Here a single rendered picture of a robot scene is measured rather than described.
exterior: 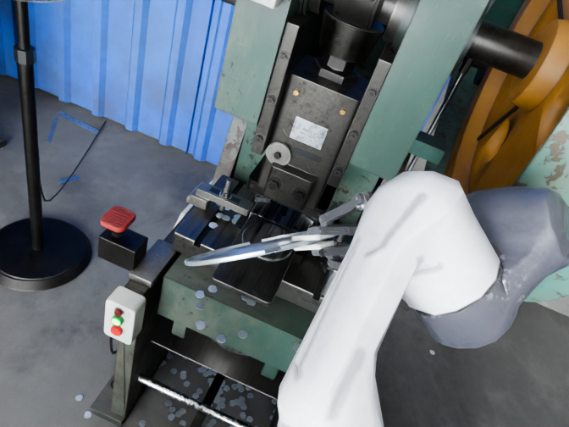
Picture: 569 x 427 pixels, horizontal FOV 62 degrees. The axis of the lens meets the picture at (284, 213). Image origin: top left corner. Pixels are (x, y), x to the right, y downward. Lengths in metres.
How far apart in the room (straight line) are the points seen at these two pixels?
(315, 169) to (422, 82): 0.30
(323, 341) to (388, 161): 0.61
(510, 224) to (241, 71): 0.61
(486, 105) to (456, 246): 0.88
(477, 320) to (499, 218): 0.10
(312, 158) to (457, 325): 0.63
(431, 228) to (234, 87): 0.64
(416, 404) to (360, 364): 1.67
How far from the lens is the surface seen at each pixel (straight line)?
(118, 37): 2.65
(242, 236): 1.11
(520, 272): 0.48
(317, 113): 0.97
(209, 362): 1.45
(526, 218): 0.49
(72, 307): 1.93
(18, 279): 1.99
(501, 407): 2.27
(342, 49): 0.96
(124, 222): 1.13
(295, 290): 1.17
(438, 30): 0.85
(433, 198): 0.41
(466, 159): 1.19
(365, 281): 0.38
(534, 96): 0.95
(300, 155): 1.02
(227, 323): 1.20
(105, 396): 1.70
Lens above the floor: 1.53
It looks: 38 degrees down
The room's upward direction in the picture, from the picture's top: 20 degrees clockwise
